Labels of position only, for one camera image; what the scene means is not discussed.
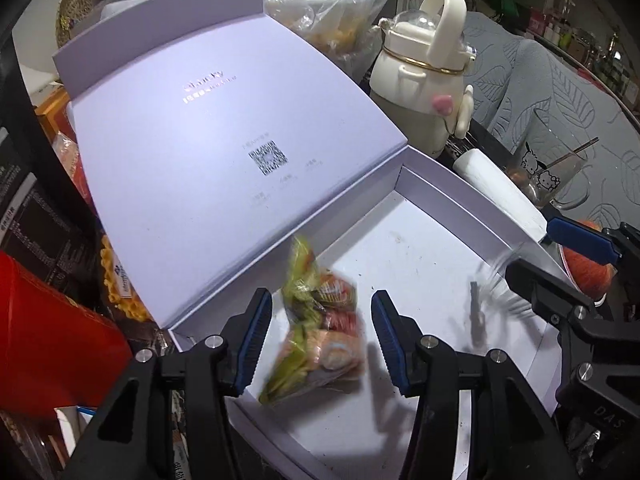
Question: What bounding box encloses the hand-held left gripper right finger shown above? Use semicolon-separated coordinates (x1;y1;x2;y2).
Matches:
370;289;556;480

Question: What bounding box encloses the clear plastic bag of food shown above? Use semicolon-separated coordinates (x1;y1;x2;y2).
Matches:
264;0;401;76

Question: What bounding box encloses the row of small bottles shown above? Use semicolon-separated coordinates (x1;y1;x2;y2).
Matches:
525;5;636;96

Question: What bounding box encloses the thin wooden stick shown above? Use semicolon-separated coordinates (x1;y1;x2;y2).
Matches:
547;137;600;171

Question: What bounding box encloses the orange box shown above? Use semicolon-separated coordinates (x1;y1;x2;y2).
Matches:
35;87;81;133

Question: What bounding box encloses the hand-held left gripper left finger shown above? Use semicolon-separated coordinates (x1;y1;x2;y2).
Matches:
62;287;273;480

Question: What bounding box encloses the red apple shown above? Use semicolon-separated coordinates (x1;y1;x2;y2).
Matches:
560;217;618;301

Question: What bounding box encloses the red box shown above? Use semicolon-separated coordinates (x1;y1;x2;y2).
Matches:
0;250;133;418

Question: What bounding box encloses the black printed box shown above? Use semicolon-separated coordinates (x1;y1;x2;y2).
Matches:
0;125;101;306

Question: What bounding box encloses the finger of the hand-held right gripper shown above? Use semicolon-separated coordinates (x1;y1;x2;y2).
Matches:
546;217;640;281
505;260;616;401

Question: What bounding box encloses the green orange snack packet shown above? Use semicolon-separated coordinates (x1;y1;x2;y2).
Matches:
257;235;368;406

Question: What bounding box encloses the cream water bottle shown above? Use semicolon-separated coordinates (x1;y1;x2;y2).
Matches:
369;0;476;158

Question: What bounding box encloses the lavender gift box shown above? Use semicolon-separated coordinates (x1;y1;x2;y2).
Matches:
52;0;573;480

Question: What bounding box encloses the round woven mat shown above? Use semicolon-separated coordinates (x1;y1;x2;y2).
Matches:
55;0;93;48

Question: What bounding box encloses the cartoon print glass mug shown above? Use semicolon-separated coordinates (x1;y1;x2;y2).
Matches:
505;110;593;211

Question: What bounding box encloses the grey leaf pattern cloth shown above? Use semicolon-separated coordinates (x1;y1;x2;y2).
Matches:
462;10;640;241

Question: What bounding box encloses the white paper roll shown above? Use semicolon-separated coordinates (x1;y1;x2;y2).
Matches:
452;149;551;248

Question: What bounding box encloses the yellow ridged snack packet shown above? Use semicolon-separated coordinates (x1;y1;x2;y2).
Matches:
97;235;156;326

